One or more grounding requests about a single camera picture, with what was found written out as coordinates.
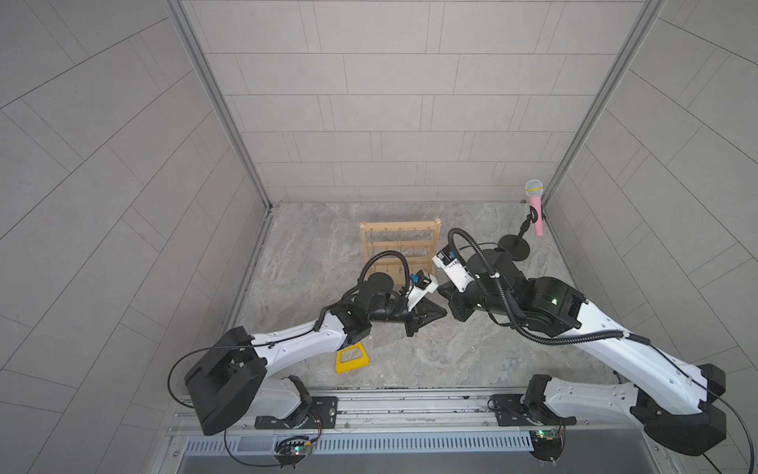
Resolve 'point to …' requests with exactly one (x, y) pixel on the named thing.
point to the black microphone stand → (514, 245)
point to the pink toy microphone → (534, 189)
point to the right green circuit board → (546, 443)
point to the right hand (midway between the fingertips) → (437, 293)
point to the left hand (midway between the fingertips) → (445, 317)
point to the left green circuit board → (290, 450)
